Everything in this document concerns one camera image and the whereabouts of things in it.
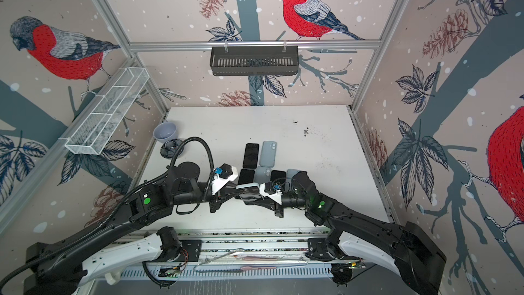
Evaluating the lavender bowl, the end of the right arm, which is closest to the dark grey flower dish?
the lavender bowl

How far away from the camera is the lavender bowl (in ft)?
3.37

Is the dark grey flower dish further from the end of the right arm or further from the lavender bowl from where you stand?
the end of the right arm
